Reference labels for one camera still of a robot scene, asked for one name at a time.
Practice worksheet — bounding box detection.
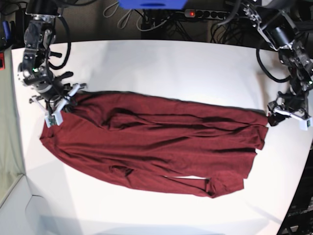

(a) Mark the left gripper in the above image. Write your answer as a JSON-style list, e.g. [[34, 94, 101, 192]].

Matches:
[[268, 92, 311, 127]]

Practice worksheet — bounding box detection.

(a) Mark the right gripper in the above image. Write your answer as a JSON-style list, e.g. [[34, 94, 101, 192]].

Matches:
[[29, 82, 87, 115]]

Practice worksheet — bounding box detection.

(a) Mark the dark red t-shirt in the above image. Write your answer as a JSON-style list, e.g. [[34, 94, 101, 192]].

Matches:
[[40, 92, 268, 198]]

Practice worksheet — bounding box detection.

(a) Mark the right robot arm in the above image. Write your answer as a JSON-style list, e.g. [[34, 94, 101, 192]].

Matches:
[[18, 0, 87, 125]]

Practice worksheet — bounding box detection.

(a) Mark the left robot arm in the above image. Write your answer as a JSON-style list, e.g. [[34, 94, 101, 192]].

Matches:
[[217, 0, 313, 130]]

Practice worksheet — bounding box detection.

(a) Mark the red black device left edge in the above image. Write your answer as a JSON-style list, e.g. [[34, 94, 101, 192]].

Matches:
[[0, 52, 5, 70]]

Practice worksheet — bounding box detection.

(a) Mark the blue bottle left edge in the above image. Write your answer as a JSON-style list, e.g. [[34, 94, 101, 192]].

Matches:
[[2, 21, 11, 42]]

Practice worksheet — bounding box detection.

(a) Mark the black power strip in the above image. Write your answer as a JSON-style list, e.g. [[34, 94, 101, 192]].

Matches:
[[184, 9, 230, 21]]

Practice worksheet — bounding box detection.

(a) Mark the blue box at top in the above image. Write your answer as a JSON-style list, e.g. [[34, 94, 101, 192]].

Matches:
[[118, 0, 187, 10]]

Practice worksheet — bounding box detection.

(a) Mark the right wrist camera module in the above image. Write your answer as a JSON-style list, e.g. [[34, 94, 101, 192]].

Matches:
[[45, 113, 63, 128]]

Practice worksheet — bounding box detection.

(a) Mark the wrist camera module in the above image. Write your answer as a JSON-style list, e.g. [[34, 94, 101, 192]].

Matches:
[[45, 113, 63, 128], [299, 117, 313, 131]]

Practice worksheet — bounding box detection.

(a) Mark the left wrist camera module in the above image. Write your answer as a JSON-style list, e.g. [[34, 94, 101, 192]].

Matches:
[[299, 117, 313, 131]]

